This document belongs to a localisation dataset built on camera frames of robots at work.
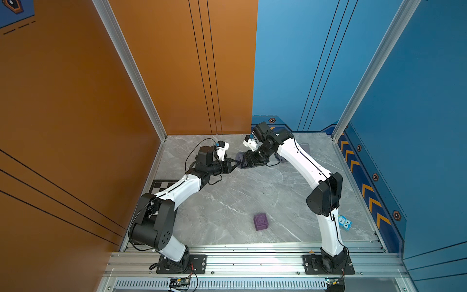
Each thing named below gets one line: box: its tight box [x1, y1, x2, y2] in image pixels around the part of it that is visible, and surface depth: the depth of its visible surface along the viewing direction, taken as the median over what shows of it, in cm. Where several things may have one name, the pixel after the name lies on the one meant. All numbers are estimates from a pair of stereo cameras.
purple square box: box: [253, 212, 269, 231], surface depth 82 cm
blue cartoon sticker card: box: [338, 214, 354, 232], surface depth 84 cm
